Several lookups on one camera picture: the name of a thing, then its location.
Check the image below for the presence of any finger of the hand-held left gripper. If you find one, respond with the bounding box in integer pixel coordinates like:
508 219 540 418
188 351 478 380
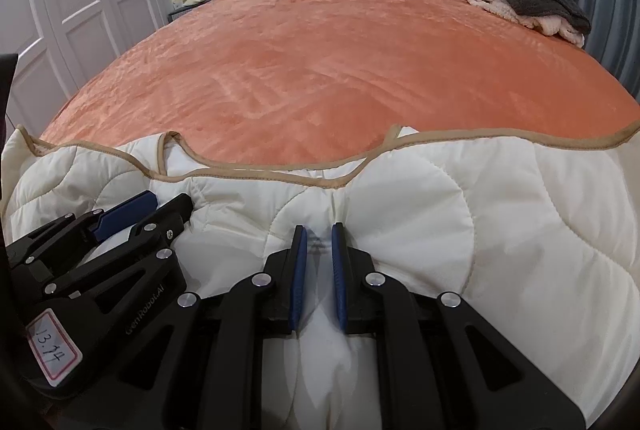
6 190 159 271
24 193 195 327

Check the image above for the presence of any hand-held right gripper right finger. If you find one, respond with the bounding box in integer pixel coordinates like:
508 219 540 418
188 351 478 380
331 222 587 430

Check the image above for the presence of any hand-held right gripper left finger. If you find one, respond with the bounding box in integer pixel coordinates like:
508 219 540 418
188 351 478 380
87 225 309 430

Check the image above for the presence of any white quilted jacket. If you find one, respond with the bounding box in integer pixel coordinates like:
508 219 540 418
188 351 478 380
0 125 640 430

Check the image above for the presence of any orange plush blanket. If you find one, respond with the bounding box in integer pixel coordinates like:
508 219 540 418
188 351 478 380
37 0 640 173

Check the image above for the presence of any grey nightstand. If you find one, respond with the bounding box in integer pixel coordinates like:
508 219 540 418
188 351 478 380
167 4 202 28

